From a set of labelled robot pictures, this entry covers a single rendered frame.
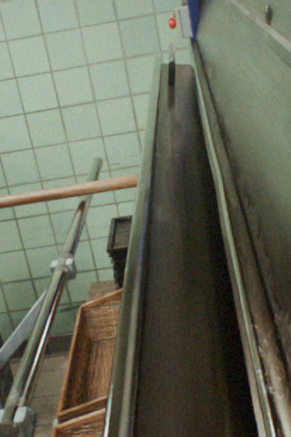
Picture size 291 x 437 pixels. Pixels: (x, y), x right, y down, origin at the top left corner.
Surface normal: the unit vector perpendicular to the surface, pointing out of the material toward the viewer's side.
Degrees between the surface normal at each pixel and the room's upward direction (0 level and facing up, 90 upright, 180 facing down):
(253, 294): 20
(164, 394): 11
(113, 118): 90
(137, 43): 90
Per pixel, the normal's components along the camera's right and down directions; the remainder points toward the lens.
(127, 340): 0.01, -0.93
